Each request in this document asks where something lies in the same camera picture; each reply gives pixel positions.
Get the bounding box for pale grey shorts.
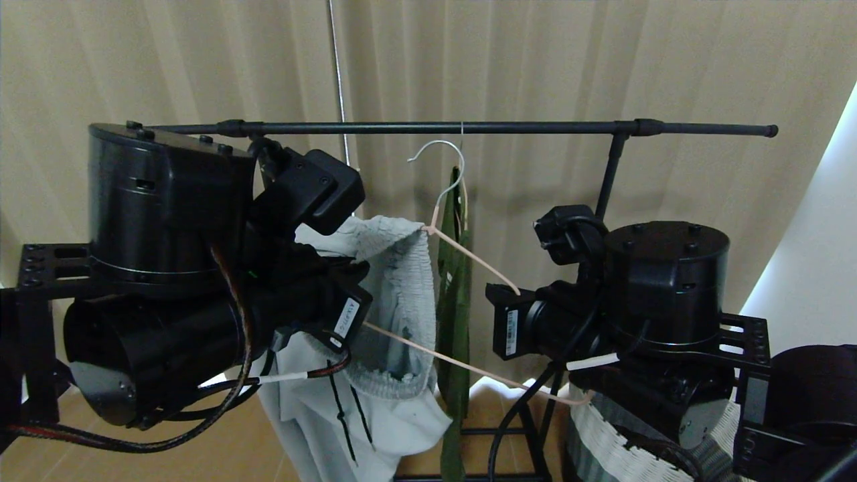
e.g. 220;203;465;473
253;214;454;482

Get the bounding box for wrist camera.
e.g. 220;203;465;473
533;205;609;270
249;137;366;236

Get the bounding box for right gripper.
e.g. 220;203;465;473
485;281;605;364

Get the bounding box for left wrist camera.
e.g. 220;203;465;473
249;137;366;236

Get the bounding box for white laundry basket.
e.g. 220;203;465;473
564;383;745;482

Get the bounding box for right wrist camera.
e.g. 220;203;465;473
533;205;609;270

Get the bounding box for green printed shirt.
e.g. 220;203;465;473
434;166;473;482

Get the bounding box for black cable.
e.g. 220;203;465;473
487;305;603;482

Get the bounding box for black clothes rack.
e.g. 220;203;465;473
143;118;779;482

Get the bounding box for thin grey curtain wand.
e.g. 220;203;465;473
326;0;353;168

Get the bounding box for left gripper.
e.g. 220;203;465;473
258;241;374;355

